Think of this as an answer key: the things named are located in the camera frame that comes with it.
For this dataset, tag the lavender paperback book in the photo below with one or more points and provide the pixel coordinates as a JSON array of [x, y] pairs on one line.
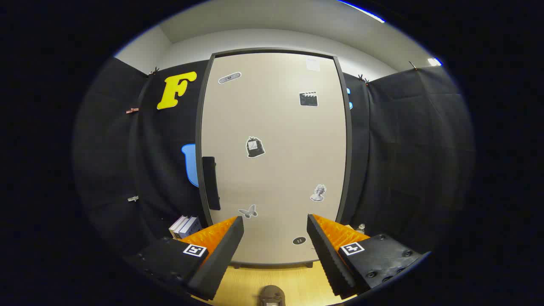
[[192, 227]]

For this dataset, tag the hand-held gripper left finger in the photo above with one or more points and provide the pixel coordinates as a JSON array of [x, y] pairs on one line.
[[221, 259]]

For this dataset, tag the silver clip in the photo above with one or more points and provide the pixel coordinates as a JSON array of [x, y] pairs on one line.
[[133, 198]]

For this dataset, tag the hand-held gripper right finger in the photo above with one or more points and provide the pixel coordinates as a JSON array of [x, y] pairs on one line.
[[329, 259]]

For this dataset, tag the black clip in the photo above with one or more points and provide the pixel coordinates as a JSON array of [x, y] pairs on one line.
[[363, 79], [155, 70], [413, 65]]

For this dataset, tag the brown fuzzy shoe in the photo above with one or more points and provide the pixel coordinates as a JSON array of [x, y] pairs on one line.
[[272, 295]]

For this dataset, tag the pale paperback book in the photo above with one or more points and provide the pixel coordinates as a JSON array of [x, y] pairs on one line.
[[182, 225], [175, 226]]

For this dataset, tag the black backdrop cloth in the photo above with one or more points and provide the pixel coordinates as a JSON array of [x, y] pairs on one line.
[[114, 148]]

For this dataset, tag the grey shoe cabinet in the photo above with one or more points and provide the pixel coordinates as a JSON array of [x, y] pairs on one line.
[[272, 50]]

